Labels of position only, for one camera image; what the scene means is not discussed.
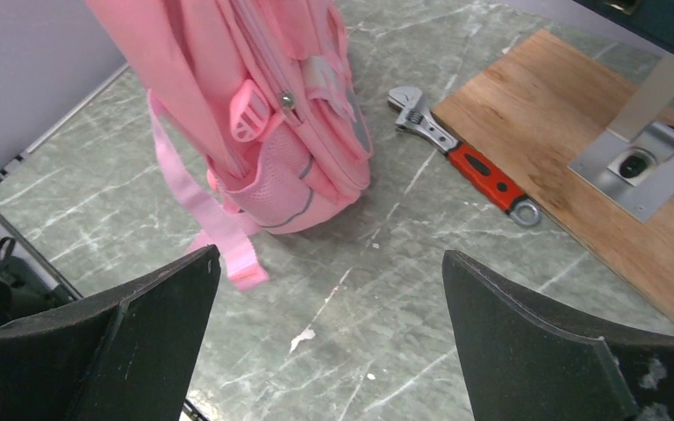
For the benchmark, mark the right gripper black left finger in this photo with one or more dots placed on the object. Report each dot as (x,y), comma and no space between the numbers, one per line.
(126,353)

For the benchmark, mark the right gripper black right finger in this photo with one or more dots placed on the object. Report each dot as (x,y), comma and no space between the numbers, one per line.
(526,356)

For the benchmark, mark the pink student backpack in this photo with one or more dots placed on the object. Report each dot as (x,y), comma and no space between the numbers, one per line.
(255,121)

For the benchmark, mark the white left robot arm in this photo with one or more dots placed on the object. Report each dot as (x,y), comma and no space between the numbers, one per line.
(22,291)

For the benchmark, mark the wooden support block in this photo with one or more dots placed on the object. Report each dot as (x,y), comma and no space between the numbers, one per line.
(540,113)

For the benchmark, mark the dark green rack device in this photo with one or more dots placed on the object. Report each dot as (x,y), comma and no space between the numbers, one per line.
(652,20)

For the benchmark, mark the grey ring spanner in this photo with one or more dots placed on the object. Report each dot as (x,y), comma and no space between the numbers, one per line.
(415,118)

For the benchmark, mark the silver side rail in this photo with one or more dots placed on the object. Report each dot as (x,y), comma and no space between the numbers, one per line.
(21,157)

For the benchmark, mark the grey metal bracket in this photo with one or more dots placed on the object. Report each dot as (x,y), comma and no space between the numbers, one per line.
(632,161)

